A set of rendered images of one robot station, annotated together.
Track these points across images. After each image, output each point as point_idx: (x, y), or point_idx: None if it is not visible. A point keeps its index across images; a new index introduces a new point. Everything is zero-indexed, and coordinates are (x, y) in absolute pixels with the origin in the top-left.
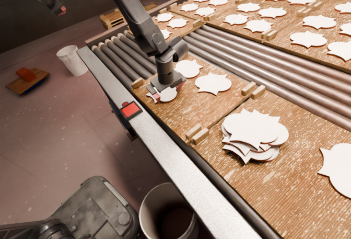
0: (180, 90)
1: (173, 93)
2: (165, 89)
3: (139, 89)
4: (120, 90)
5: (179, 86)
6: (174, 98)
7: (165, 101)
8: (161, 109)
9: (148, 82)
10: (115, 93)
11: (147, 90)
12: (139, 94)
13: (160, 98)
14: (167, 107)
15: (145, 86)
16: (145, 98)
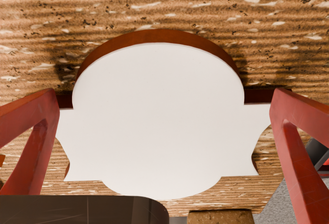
0: (31, 81)
1: (106, 89)
2: (135, 149)
3: (233, 201)
4: (270, 213)
5: (8, 131)
6: (130, 42)
7: (224, 65)
8: (316, 14)
9: (173, 205)
10: (291, 212)
11: (217, 183)
12: (265, 182)
13: (227, 111)
14: None
15: (200, 199)
16: (270, 154)
